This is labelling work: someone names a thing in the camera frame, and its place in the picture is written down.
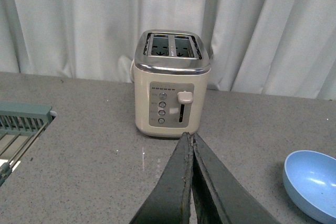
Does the green dish rack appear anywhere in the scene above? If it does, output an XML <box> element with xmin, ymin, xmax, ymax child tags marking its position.
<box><xmin>1</xmin><ymin>101</ymin><xmax>57</xmax><ymax>184</ymax></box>

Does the light blue bowl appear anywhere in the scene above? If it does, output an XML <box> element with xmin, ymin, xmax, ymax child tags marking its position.
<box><xmin>282</xmin><ymin>150</ymin><xmax>335</xmax><ymax>223</ymax></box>

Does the white curtain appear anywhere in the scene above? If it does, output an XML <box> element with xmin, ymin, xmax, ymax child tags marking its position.
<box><xmin>1</xmin><ymin>0</ymin><xmax>335</xmax><ymax>99</ymax></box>

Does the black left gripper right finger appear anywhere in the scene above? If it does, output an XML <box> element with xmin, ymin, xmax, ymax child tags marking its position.
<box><xmin>192</xmin><ymin>134</ymin><xmax>279</xmax><ymax>223</ymax></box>

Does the cream toaster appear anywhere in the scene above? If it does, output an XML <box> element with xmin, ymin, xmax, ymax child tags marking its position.
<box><xmin>132</xmin><ymin>30</ymin><xmax>211</xmax><ymax>137</ymax></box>

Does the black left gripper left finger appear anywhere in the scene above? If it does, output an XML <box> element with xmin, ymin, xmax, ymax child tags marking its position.
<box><xmin>130</xmin><ymin>132</ymin><xmax>194</xmax><ymax>223</ymax></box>

